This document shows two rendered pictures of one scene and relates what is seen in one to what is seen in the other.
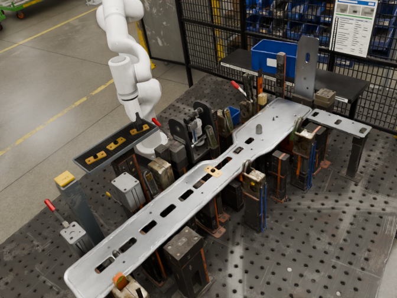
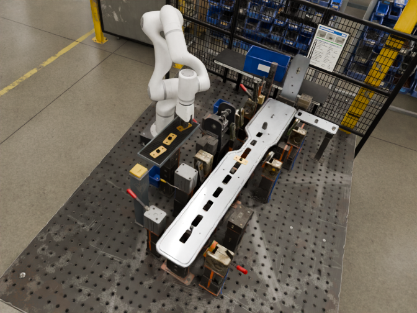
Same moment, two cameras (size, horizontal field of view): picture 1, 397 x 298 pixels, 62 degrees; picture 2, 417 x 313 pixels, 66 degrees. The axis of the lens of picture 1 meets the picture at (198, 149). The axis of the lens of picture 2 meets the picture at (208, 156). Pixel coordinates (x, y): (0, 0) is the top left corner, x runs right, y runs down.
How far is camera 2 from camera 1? 74 cm
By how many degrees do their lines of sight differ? 20
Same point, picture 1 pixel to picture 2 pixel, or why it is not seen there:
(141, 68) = (204, 81)
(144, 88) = (175, 87)
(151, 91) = not seen: hidden behind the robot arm
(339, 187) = (311, 166)
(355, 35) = (327, 54)
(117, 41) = (182, 56)
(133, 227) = (196, 206)
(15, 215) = not seen: outside the picture
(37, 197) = (14, 177)
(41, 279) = (100, 254)
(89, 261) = (172, 235)
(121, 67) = (192, 80)
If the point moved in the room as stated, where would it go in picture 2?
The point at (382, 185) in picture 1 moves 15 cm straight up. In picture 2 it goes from (337, 165) to (345, 151)
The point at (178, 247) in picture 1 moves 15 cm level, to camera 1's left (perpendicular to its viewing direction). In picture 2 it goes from (239, 219) to (210, 226)
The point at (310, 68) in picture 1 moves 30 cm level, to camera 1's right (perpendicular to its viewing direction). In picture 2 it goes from (298, 79) to (335, 74)
